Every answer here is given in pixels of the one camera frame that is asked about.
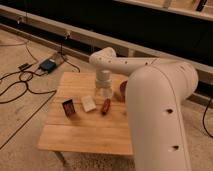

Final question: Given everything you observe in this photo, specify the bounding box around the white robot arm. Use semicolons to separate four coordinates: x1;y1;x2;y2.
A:
89;47;198;171

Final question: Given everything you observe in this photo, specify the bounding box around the dark red bowl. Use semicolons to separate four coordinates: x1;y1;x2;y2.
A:
120;81;128;101

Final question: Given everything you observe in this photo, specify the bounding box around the small red brown bottle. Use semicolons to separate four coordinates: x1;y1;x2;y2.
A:
101;98;111;115

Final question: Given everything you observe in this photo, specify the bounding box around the small dark card box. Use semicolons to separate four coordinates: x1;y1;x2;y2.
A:
62;99;75;117

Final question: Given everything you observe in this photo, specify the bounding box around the wooden table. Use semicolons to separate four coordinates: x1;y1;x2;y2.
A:
38;72;133;162

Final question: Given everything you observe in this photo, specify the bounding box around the blue power adapter box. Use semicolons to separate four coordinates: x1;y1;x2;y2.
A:
39;59;56;73

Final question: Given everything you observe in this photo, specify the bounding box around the small black connector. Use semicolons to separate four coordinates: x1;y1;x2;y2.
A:
18;63;29;70

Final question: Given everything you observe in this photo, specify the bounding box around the black floor cable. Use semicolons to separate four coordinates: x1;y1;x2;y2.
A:
0;40;58;105

